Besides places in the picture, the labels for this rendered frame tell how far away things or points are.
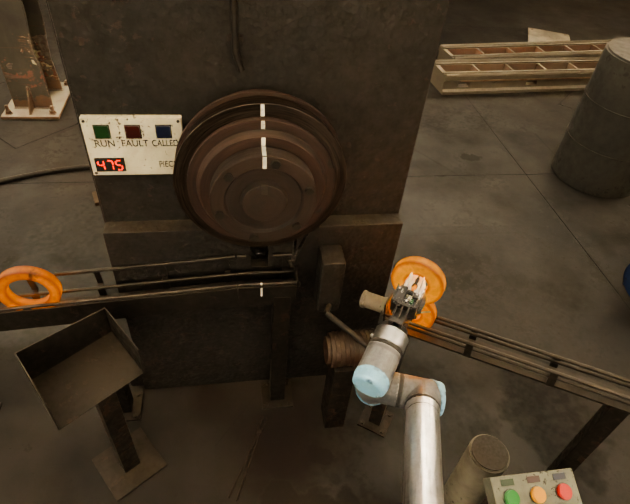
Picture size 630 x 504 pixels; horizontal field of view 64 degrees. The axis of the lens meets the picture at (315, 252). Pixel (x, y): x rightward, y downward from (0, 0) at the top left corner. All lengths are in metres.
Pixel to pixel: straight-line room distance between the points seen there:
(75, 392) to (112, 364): 0.12
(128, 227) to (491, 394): 1.68
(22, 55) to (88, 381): 2.94
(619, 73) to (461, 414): 2.29
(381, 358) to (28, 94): 3.52
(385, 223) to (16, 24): 3.07
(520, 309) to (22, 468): 2.34
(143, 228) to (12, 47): 2.71
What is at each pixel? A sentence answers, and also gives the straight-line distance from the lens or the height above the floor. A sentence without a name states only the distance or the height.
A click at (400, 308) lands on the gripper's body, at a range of 1.36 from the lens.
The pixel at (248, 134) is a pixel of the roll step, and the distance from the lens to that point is 1.29.
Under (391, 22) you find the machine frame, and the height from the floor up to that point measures 1.50.
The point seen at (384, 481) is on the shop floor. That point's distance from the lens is 2.13.
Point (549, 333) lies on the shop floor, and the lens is 2.82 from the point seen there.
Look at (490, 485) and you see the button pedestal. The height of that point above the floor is 0.61.
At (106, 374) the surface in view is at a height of 0.60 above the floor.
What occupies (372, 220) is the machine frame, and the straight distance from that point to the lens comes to 1.71.
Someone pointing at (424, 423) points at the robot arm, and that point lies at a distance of 1.29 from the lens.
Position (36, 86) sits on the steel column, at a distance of 4.29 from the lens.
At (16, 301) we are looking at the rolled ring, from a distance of 1.85.
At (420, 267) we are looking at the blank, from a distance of 1.43.
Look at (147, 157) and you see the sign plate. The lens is 1.53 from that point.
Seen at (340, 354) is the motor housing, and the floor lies 0.51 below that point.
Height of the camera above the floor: 1.92
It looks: 43 degrees down
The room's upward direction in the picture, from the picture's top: 6 degrees clockwise
